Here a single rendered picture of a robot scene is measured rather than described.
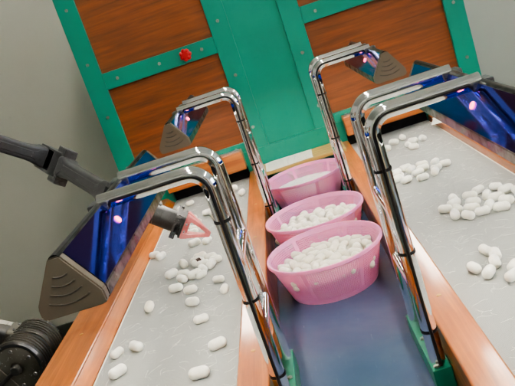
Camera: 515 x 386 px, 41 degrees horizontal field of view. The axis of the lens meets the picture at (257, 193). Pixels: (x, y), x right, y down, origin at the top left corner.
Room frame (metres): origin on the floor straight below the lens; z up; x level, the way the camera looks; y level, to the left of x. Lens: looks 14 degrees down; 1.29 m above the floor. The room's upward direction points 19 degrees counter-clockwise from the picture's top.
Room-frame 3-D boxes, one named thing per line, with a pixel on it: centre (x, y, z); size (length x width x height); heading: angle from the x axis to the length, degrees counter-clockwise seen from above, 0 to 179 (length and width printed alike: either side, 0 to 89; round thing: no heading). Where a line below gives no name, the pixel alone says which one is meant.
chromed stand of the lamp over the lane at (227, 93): (2.00, 0.05, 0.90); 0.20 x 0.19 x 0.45; 175
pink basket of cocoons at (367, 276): (1.44, -0.10, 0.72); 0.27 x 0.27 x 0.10
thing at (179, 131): (2.01, 0.13, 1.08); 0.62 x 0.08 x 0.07; 175
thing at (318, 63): (1.97, -0.35, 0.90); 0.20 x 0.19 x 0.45; 175
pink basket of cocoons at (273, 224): (1.72, -0.12, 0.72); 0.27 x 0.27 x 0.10
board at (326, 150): (2.38, -0.18, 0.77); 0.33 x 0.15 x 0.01; 85
